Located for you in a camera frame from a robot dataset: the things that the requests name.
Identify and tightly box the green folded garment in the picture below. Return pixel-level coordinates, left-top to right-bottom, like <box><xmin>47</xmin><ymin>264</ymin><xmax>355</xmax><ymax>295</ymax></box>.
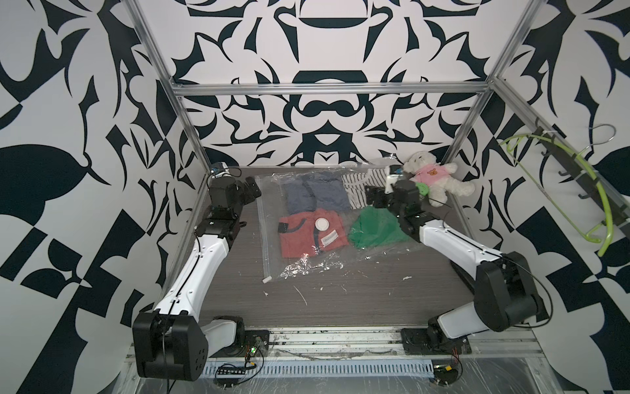
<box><xmin>347</xmin><ymin>206</ymin><xmax>412</xmax><ymax>249</ymax></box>

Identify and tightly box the blue tank top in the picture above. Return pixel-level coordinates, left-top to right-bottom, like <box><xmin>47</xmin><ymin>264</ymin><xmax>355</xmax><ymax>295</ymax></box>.
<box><xmin>282</xmin><ymin>177</ymin><xmax>352</xmax><ymax>214</ymax></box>

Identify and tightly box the black white striped shirt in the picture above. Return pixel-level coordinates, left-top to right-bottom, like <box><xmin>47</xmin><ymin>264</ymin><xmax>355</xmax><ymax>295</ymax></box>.
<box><xmin>341</xmin><ymin>168</ymin><xmax>388</xmax><ymax>209</ymax></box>

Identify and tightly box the clear plastic vacuum bag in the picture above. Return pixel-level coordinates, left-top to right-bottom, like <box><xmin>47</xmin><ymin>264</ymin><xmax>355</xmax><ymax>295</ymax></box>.
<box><xmin>255</xmin><ymin>164</ymin><xmax>425</xmax><ymax>282</ymax></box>

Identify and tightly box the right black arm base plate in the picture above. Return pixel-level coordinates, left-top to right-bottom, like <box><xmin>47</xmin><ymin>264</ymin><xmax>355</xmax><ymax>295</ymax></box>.
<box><xmin>400</xmin><ymin>326</ymin><xmax>472</xmax><ymax>356</ymax></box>

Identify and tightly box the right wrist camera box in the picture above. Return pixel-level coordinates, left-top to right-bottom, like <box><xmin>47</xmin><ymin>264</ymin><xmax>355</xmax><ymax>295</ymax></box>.
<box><xmin>385</xmin><ymin>164</ymin><xmax>405</xmax><ymax>195</ymax></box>

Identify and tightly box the white slotted cable duct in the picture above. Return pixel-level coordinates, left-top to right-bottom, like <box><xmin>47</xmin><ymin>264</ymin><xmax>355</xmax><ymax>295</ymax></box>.
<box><xmin>201</xmin><ymin>358</ymin><xmax>436</xmax><ymax>379</ymax></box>

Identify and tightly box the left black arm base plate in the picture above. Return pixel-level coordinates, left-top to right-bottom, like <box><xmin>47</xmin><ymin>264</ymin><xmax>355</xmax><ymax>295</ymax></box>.
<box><xmin>208</xmin><ymin>329</ymin><xmax>271</xmax><ymax>358</ymax></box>

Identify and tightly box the green clothes hanger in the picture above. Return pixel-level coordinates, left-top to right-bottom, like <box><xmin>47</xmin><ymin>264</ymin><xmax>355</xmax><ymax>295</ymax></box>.
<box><xmin>500</xmin><ymin>133</ymin><xmax>615</xmax><ymax>257</ymax></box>

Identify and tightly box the black wall hook rack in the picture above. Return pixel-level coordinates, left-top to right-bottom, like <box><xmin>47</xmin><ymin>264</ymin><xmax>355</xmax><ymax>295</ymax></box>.
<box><xmin>530</xmin><ymin>118</ymin><xmax>629</xmax><ymax>232</ymax></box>

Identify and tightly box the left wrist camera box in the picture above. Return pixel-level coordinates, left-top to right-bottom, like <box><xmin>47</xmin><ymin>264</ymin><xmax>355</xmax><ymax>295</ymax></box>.
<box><xmin>209</xmin><ymin>163</ymin><xmax>231</xmax><ymax>179</ymax></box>

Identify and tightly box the red tank top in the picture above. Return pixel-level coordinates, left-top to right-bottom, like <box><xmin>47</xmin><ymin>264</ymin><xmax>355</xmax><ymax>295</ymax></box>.
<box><xmin>277</xmin><ymin>209</ymin><xmax>349</xmax><ymax>259</ymax></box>

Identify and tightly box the aluminium frame crossbar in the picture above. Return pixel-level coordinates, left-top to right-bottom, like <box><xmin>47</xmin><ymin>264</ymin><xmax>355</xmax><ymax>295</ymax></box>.
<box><xmin>172</xmin><ymin>81</ymin><xmax>488</xmax><ymax>97</ymax></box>

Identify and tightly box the white vacuum bag valve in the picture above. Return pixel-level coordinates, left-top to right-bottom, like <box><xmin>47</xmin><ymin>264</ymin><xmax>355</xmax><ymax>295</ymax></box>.
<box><xmin>315</xmin><ymin>218</ymin><xmax>330</xmax><ymax>231</ymax></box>

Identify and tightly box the white teddy bear pink shirt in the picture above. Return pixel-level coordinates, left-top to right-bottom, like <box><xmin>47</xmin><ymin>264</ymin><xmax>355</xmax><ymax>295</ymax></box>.
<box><xmin>403</xmin><ymin>151</ymin><xmax>476</xmax><ymax>207</ymax></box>

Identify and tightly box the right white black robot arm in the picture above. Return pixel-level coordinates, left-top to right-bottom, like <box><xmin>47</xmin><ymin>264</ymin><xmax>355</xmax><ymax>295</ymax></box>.
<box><xmin>366</xmin><ymin>180</ymin><xmax>553</xmax><ymax>346</ymax></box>

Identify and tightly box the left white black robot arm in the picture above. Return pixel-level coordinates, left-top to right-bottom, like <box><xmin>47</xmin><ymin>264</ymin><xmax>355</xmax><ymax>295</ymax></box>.
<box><xmin>132</xmin><ymin>175</ymin><xmax>262</xmax><ymax>382</ymax></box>

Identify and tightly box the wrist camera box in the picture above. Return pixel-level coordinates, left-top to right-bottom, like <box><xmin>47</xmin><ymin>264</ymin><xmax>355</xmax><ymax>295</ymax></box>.
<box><xmin>385</xmin><ymin>164</ymin><xmax>405</xmax><ymax>195</ymax></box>
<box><xmin>209</xmin><ymin>163</ymin><xmax>231</xmax><ymax>179</ymax></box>

